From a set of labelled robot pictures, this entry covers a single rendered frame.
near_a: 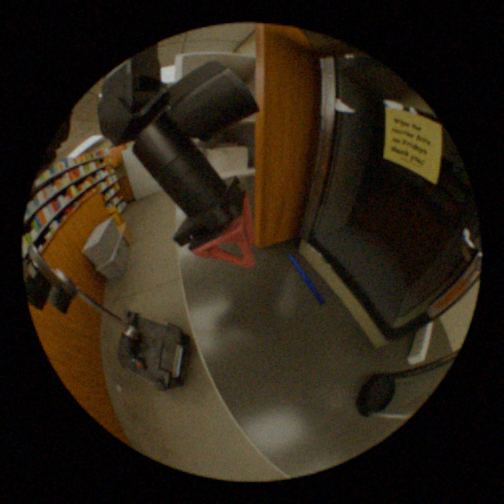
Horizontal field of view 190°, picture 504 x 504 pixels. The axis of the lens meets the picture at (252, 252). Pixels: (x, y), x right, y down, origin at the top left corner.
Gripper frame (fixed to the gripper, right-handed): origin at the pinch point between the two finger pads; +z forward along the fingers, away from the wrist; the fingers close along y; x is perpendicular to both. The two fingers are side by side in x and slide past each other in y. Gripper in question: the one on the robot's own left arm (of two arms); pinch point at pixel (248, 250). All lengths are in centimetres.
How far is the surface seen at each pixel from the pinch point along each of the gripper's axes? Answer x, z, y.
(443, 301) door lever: -21.3, 1.6, -14.8
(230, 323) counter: 8.2, 8.1, -7.8
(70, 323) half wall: 181, -39, -51
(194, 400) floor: 88, 70, -61
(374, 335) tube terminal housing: -17.7, 20.8, -13.8
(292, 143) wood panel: -13.5, -8.4, 14.6
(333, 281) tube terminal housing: -11.2, 17.0, 0.2
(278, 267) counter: 0.0, 12.9, 5.6
